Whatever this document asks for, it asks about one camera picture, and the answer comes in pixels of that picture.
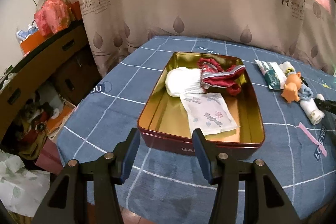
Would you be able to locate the pink box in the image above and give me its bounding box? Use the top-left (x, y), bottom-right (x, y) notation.
top-left (35, 138), bottom-right (63, 175)

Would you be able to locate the white towel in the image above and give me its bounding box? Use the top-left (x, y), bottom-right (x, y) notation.
top-left (299, 94), bottom-right (325, 125)

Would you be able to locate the red grey fabric pouch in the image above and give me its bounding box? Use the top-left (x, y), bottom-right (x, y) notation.
top-left (198, 58), bottom-right (245, 96)

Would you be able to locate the brown wooden cabinet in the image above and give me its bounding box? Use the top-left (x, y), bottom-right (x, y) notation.
top-left (1, 21), bottom-right (101, 136)

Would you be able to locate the white cardboard box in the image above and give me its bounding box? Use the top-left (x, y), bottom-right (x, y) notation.
top-left (46, 101), bottom-right (76, 135)

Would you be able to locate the white yellow small plush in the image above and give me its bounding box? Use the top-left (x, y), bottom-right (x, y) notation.
top-left (279, 61), bottom-right (296, 76)

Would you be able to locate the orange rubber pig toy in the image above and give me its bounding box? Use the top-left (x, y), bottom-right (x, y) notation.
top-left (281, 72), bottom-right (302, 103)

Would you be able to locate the red gold metal tin box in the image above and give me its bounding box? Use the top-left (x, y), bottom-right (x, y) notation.
top-left (137, 52), bottom-right (265, 159)

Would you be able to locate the green white tissue pack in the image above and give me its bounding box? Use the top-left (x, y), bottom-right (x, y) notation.
top-left (255, 60), bottom-right (286, 90)

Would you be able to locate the red plastic bag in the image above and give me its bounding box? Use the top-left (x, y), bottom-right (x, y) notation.
top-left (34, 0), bottom-right (71, 37)

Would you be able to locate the blue checked tablecloth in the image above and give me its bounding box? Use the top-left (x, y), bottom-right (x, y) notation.
top-left (56, 36), bottom-right (335, 223)

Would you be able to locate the white printed tissue packet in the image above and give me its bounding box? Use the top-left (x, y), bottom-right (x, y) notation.
top-left (180, 93), bottom-right (239, 136)

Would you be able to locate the light blue towel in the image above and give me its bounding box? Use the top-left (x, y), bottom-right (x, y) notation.
top-left (298, 83), bottom-right (313, 101)

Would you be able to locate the white folded sock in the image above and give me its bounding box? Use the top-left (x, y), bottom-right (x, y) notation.
top-left (165, 67), bottom-right (205, 97)

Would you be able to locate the white green patterned cloth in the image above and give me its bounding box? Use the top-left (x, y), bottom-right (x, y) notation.
top-left (0, 151), bottom-right (50, 217)

